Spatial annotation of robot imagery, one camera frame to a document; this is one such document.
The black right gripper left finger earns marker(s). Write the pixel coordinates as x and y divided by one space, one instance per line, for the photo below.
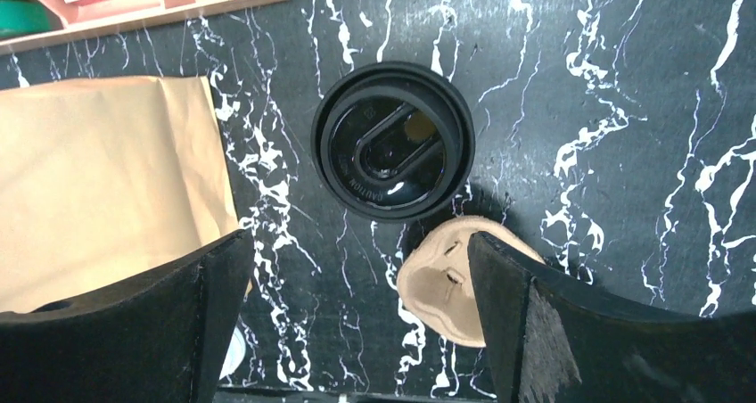
159 336

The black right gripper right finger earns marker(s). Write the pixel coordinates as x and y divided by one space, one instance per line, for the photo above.
553 338

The white plastic cup lid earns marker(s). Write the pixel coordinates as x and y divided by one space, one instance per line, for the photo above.
235 353

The brown paper takeout bag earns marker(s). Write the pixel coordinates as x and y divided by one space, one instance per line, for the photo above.
104 178

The black cup lid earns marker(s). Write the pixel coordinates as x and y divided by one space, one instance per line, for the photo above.
393 141

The orange desktop file organizer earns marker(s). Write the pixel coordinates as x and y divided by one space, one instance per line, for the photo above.
73 22

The green small box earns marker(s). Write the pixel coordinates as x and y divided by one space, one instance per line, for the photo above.
23 17

